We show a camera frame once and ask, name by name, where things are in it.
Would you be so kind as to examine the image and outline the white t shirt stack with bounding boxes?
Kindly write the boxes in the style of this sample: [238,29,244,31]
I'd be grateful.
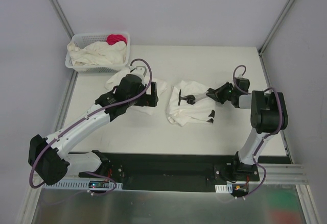
[104,65,168,116]

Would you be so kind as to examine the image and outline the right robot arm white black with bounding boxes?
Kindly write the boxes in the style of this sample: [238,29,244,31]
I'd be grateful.
[206,78,288,181]

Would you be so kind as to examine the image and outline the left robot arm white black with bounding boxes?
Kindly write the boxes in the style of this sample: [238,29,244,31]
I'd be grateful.
[28,73,158,185]

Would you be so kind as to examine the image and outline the red garment in basket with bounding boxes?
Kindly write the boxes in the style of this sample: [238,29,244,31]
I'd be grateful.
[106,34,127,45]

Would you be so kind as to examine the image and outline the white plastic laundry basket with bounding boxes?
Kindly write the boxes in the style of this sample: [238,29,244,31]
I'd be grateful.
[65,32,131,72]

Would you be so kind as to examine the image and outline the cream clothes in basket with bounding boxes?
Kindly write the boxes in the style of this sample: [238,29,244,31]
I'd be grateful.
[67,41,127,66]

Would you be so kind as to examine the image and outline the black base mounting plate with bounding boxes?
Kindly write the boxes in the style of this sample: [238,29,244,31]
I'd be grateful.
[79,153,260,192]

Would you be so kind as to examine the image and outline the right aluminium frame post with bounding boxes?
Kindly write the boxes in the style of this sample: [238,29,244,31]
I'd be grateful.
[258,0,297,57]

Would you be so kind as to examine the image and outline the aluminium frame post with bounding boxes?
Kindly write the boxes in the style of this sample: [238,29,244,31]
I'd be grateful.
[49,0,74,39]
[258,0,297,57]

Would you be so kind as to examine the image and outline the aluminium rail front right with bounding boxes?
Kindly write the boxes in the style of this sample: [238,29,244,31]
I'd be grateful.
[262,164,309,185]

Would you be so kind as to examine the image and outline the right white cable duct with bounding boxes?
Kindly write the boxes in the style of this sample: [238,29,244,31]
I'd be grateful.
[215,184,233,194]

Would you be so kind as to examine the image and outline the white cable duct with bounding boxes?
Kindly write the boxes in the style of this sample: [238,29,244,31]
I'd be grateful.
[48,180,123,190]
[215,184,233,194]

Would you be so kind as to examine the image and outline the left white cable duct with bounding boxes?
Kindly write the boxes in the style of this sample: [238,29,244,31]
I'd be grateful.
[48,180,123,190]

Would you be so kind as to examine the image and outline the left aluminium frame post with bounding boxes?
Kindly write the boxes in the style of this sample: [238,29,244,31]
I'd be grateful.
[49,0,74,39]

